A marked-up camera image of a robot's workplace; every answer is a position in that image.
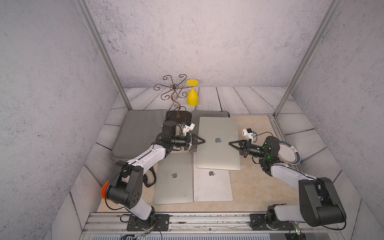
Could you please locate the orange round object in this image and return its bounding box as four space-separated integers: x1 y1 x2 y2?
101 181 109 200

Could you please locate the white plate green rim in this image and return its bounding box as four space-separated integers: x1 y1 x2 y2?
278 141 301 165

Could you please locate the yellow plastic wine glass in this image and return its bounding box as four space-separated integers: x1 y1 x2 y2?
186 79 199 107

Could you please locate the silver apple laptop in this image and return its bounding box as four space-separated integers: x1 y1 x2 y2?
196 117 241 171
154 153 193 205

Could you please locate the white laptop yellow logo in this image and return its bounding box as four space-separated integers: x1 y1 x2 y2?
193 153 233 202

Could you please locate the aluminium front rail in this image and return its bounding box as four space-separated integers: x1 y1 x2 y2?
80 212 344 240

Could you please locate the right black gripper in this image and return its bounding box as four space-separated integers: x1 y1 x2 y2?
229 141 268 161

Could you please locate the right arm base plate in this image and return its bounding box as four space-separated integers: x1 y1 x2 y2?
249 214 295 231

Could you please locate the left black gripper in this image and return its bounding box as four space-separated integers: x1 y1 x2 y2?
170 133 205 152

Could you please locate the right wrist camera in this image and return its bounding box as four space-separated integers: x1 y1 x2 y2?
242 129 256 140

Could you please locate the copper wire stand dark base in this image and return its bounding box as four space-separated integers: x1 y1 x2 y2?
153 74 192 124

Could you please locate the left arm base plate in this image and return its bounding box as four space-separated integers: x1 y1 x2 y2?
127 214 170 232

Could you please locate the grey zippered laptop bag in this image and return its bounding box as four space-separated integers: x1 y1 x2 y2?
112 110 167 162

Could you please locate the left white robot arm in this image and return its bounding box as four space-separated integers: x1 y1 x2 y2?
101 121 206 226

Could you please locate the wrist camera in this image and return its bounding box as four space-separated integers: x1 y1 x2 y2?
242 129 256 140
182 122 195 136

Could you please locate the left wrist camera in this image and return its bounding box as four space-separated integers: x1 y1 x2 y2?
182 122 195 136

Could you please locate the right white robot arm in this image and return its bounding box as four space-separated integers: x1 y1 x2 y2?
228 136 347 230

